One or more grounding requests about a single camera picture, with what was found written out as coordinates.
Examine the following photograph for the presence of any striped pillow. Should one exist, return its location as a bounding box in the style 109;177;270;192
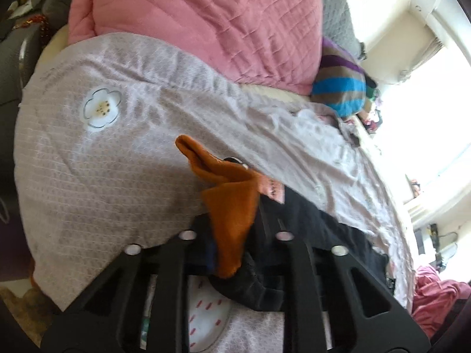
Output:
312;37;369;119

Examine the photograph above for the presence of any pink quilted pillow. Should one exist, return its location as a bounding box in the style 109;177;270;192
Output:
68;0;327;96

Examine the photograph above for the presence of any grey quilted headboard cover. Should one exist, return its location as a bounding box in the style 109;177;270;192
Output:
316;0;366;59

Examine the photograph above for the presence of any stack of folded clothes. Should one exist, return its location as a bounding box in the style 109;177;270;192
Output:
359;74;388;134

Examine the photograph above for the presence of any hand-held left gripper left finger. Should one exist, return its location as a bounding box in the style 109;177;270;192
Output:
40;216;218;353

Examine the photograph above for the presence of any beige fluffy rug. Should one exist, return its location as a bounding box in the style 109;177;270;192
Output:
0;285;64;347

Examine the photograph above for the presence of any orange small cloth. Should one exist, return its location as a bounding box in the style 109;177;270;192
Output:
175;135;263;279

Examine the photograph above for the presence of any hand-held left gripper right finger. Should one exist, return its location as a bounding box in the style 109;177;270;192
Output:
254;200;432;353

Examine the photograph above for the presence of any grey upholstered chair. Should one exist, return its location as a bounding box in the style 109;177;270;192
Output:
0;0;79;105

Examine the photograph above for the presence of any crumpled pink cloth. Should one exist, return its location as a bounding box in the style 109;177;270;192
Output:
411;265;471;339

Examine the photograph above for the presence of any black cloth with pink label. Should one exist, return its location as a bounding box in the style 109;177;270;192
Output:
210;182;391;311

